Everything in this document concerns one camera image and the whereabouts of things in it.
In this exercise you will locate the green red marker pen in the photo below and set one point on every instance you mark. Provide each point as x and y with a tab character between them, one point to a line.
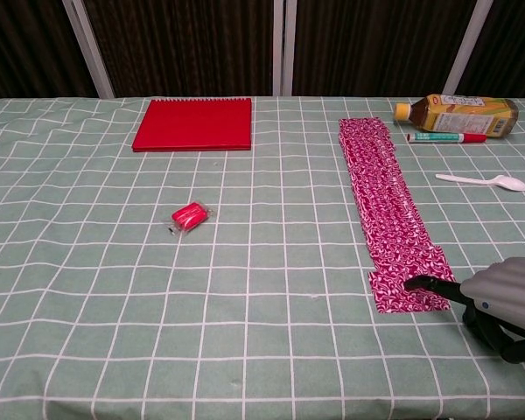
442	137

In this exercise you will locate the red candy in clear wrapper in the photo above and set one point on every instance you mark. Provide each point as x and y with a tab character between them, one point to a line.
187	215

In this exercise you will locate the pink patterned cloth strip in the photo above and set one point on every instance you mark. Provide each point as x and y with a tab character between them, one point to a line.
376	175

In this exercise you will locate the yellow tea bottle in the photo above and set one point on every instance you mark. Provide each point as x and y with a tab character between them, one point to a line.
459	116

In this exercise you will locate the white upright frame post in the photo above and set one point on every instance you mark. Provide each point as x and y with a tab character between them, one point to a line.
289	48
278	48

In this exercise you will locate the green white checked tablecloth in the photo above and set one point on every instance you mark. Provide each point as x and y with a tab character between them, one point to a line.
262	306

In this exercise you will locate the red spiral notebook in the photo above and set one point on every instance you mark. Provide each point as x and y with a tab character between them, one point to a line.
192	124

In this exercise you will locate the grey black right robot hand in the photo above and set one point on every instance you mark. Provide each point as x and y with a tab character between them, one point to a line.
507	293

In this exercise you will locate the white plastic spoon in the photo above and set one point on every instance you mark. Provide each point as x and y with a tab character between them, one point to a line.
507	183

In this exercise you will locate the white slanted frame post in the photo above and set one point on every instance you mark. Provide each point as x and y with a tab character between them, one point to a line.
468	48
89	48

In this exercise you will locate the dark ribbed partition panel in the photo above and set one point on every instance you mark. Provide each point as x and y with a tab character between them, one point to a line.
512	48
179	44
376	44
26	44

